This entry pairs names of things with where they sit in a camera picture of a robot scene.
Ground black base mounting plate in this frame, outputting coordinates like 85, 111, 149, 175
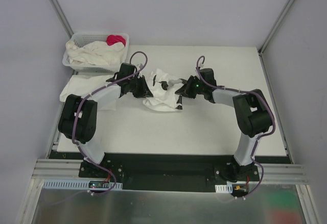
50, 152, 260, 192

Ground red garment in basket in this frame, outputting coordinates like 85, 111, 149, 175
106, 35, 126, 46

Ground cream clothes in basket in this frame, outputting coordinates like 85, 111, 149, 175
66, 40, 125, 67

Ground left aluminium frame post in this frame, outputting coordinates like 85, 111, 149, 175
49, 0, 74, 38

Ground aluminium frame post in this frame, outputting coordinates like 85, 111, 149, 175
49, 0, 74, 38
258, 0, 309, 56

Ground aluminium rail front right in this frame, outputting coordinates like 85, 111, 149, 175
263, 164, 309, 185

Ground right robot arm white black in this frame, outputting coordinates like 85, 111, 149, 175
176, 68, 274, 182

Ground aluminium rail front left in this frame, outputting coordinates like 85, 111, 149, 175
32, 159, 82, 178

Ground white cable duct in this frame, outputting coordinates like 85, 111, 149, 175
215, 184, 233, 194
43, 180, 123, 191

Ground left white cable duct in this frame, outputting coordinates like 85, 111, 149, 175
43, 180, 123, 191

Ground aluminium rail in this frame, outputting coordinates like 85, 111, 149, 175
263, 164, 309, 185
32, 159, 82, 178

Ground right white cable duct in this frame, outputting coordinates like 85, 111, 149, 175
215, 184, 233, 194

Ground white plastic laundry basket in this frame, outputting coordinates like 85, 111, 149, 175
62, 32, 129, 72

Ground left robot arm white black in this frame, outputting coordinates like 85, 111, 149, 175
58, 63, 153, 178

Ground white t shirt stack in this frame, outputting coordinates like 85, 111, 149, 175
59, 74, 116, 111

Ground right aluminium frame post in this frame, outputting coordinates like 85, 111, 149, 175
258, 0, 309, 56

